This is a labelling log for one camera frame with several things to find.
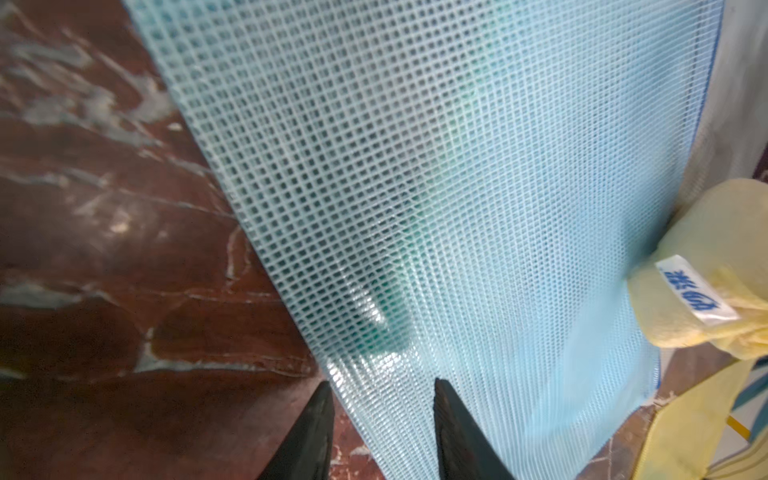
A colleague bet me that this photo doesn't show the cream wiping cloth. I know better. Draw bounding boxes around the cream wiping cloth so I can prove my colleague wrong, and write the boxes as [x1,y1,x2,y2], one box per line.
[628,179,767,360]

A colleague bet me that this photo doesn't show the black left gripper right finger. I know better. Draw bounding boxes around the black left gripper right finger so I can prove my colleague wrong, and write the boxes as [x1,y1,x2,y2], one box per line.
[433,378,514,480]

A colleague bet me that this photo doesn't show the yellow mesh document bag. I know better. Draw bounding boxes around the yellow mesh document bag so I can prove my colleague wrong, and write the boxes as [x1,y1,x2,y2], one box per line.
[633,360,755,479]

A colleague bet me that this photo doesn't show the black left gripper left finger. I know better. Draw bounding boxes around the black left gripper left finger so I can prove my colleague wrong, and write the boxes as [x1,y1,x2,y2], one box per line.
[258,381,335,480]

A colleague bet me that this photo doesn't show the white blue-edged mesh document bag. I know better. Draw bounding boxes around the white blue-edged mesh document bag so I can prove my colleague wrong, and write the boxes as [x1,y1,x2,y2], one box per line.
[126,1,723,479]

